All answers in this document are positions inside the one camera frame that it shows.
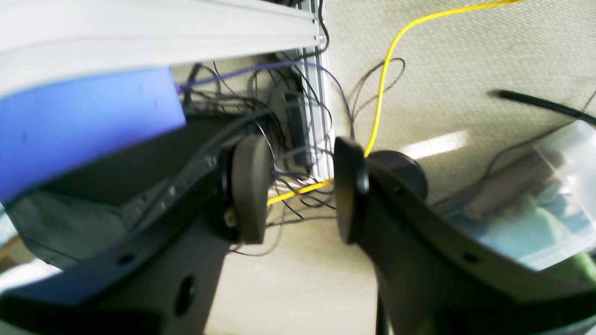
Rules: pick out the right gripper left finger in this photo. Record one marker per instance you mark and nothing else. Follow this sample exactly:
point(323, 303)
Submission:
point(162, 280)

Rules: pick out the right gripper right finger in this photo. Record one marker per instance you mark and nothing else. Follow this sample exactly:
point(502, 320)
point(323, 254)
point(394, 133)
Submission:
point(435, 280)

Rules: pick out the clear plastic storage bin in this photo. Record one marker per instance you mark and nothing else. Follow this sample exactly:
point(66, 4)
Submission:
point(540, 209)

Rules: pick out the blue box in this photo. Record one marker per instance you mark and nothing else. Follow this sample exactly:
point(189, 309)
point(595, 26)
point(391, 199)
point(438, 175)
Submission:
point(50, 130)

